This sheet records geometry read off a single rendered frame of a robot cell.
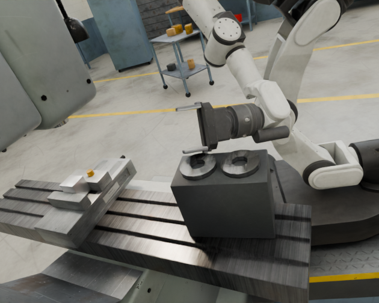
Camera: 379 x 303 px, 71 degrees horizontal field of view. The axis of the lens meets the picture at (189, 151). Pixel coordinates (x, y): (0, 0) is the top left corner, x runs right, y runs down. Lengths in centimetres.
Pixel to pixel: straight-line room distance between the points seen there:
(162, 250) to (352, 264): 83
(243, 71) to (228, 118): 17
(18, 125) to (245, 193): 46
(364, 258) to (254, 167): 86
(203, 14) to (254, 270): 70
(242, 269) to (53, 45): 64
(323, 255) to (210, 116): 88
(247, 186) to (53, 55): 50
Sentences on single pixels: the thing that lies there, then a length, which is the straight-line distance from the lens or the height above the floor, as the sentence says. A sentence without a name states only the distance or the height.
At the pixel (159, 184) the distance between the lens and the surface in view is 109.
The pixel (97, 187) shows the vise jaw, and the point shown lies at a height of 103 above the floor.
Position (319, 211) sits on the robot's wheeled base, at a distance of 126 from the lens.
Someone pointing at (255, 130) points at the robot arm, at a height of 114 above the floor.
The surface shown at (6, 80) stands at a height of 144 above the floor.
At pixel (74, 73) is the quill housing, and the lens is 69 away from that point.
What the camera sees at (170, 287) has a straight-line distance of 101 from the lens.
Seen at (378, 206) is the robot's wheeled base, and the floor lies 57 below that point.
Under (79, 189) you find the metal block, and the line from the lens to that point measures 92.
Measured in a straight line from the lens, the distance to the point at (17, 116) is 57.
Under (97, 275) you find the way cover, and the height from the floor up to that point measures 87.
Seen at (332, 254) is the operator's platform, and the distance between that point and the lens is 134.
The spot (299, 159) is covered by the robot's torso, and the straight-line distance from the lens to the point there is 119.
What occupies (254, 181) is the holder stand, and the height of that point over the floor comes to 112.
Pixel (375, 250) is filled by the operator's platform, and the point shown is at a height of 40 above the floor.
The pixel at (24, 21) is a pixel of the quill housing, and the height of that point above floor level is 152.
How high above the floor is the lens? 151
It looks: 32 degrees down
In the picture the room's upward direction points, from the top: 18 degrees counter-clockwise
